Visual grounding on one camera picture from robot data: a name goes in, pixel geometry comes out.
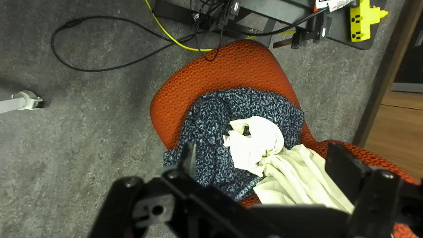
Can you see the white paper label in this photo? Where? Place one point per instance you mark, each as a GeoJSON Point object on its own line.
{"type": "Point", "coordinates": [335, 4]}

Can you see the black built-in appliance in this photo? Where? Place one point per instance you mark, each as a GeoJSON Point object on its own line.
{"type": "Point", "coordinates": [411, 57]}

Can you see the wooden cabinet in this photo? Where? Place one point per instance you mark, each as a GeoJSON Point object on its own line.
{"type": "Point", "coordinates": [397, 132]}

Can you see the black metal base plate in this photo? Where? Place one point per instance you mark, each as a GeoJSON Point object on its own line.
{"type": "Point", "coordinates": [282, 8]}

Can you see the pale yellow blanket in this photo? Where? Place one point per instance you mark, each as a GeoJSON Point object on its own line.
{"type": "Point", "coordinates": [299, 176]}

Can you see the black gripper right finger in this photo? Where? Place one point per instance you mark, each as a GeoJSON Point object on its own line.
{"type": "Point", "coordinates": [374, 198]}

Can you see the black clamp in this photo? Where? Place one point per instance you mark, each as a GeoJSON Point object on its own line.
{"type": "Point", "coordinates": [308, 33]}

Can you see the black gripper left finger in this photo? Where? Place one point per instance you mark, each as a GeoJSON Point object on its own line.
{"type": "Point", "coordinates": [132, 198]}

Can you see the blue white patterned cloth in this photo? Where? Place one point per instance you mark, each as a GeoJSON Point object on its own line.
{"type": "Point", "coordinates": [206, 127]}

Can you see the yellow-green tool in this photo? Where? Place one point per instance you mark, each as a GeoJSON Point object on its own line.
{"type": "Point", "coordinates": [358, 21]}

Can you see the white pole with foot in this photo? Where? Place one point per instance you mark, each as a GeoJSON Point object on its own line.
{"type": "Point", "coordinates": [24, 100]}

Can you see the orange fabric office chair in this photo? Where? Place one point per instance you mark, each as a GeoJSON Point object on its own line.
{"type": "Point", "coordinates": [229, 66]}

